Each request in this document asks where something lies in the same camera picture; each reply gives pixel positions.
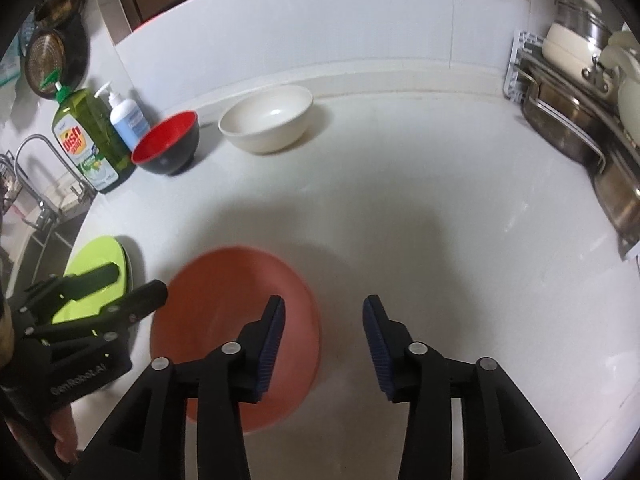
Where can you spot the left hand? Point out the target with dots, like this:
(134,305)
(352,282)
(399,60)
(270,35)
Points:
(61,426)

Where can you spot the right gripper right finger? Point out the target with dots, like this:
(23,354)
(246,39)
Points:
(503,435)

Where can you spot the white bowl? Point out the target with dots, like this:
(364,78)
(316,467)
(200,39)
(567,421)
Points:
(269,120)

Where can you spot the red and black bowl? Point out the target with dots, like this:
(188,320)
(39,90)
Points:
(170,146)

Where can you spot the steel sink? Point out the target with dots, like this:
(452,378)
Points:
(43,255)

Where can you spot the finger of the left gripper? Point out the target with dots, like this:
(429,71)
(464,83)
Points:
(116,317)
(44,299)

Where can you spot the round metal strainer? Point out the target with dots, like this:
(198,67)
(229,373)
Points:
(64,48)

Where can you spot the steel dish rack tray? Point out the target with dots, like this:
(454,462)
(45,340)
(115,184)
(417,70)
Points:
(583,130)

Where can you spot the pink bowl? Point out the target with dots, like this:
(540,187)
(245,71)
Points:
(215,295)

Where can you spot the white blue pump bottle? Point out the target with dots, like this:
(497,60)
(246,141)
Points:
(126,116)

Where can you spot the green dish soap bottle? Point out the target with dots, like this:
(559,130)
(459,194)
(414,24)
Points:
(89,140)

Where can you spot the chrome faucet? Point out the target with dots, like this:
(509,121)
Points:
(45,175)

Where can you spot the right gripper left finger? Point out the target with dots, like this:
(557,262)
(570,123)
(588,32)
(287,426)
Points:
(144,437)

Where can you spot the cream pot with lid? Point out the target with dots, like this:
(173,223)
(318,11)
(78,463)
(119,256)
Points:
(573,44)

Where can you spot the white jug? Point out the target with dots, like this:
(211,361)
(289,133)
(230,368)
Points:
(621,55)

